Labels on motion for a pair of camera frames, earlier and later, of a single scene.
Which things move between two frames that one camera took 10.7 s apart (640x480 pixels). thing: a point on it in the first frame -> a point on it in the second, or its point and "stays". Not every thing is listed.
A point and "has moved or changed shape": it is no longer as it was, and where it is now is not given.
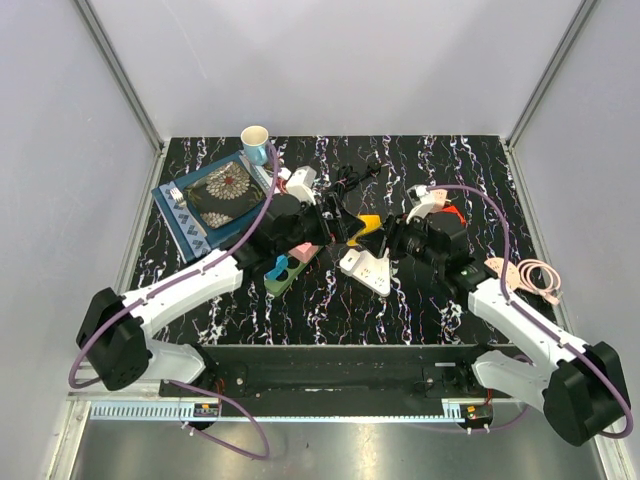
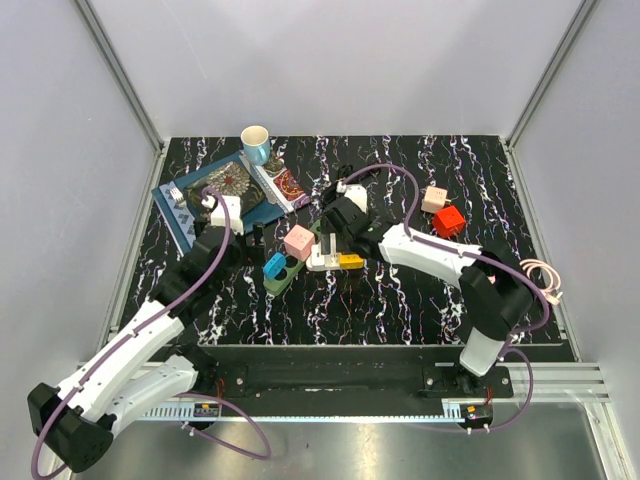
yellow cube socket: x=373 y=222 has moved or changed shape
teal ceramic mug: x=254 y=139 stays
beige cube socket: x=439 y=197 stays
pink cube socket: x=304 y=251 stays
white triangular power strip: x=373 y=272 -> x=318 y=261
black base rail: x=343 y=373 stays
